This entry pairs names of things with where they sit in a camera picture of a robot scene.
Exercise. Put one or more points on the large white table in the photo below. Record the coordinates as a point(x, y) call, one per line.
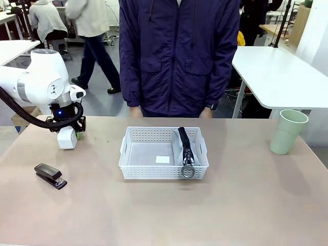
point(276, 77)

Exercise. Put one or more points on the yellow garment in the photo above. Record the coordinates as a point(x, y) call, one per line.
point(241, 38)

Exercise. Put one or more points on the seated person grey hoodie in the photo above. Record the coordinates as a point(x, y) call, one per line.
point(48, 18)

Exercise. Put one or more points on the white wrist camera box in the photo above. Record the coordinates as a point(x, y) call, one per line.
point(78, 93)

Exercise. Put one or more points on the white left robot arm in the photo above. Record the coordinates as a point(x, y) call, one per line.
point(43, 74)

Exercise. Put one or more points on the person's left forearm navy sleeve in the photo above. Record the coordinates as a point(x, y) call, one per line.
point(217, 82)

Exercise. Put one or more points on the person's right hand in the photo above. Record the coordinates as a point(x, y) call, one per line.
point(135, 112)

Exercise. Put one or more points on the black pole stand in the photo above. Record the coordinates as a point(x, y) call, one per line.
point(282, 23)

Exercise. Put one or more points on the white rounded rectangular box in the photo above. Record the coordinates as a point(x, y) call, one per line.
point(67, 138)

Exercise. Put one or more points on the white perforated plastic basket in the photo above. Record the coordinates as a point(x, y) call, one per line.
point(143, 171)

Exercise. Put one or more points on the walking person white jacket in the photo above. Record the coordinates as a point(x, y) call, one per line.
point(94, 38)

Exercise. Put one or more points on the person's right forearm navy sleeve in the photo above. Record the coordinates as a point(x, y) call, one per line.
point(130, 84)

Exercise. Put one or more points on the person in black clothes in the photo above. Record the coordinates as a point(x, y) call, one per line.
point(252, 18)

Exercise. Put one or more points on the person's left hand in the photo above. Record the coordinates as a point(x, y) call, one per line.
point(206, 113)

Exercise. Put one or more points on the grey plastic stool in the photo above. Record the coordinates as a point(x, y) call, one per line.
point(60, 47)

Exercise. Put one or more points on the wooden desk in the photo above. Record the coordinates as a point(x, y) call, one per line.
point(274, 29)

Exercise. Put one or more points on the giant black zipper grey fabric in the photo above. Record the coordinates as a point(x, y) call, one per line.
point(186, 148)

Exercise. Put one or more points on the black stapler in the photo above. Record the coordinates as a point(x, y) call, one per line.
point(50, 174)

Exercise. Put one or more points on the person in navy jacket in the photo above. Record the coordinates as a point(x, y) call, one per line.
point(176, 56)

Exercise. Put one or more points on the small white table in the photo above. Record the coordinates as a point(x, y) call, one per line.
point(12, 50)

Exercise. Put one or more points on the black wristwatch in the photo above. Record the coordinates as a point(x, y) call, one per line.
point(212, 106)

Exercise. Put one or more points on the tall brown cardboard panel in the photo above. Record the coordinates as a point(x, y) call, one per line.
point(298, 25)

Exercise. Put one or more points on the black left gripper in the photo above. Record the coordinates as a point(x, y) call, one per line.
point(61, 112)

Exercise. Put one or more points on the light green plastic cup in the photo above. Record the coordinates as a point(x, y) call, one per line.
point(284, 135)

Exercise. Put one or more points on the cardboard box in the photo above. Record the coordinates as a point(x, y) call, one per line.
point(19, 120)

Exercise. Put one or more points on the white label sticker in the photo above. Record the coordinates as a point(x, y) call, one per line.
point(163, 159)

